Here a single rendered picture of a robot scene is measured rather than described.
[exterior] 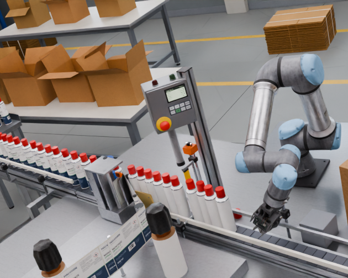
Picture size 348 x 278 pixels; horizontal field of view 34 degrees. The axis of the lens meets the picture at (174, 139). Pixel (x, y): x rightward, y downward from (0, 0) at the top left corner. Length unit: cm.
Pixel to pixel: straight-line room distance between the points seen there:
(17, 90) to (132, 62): 110
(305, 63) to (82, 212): 130
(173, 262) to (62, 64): 266
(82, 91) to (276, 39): 275
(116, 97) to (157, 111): 179
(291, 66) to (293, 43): 414
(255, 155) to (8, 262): 127
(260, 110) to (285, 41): 423
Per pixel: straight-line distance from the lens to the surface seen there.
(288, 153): 198
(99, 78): 397
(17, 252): 274
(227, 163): 282
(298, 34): 624
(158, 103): 217
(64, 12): 679
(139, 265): 226
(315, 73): 215
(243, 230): 228
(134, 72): 388
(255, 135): 205
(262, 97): 214
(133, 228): 222
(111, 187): 245
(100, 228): 255
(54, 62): 442
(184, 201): 236
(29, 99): 454
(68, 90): 430
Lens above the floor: 224
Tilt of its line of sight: 26 degrees down
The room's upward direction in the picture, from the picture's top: 16 degrees counter-clockwise
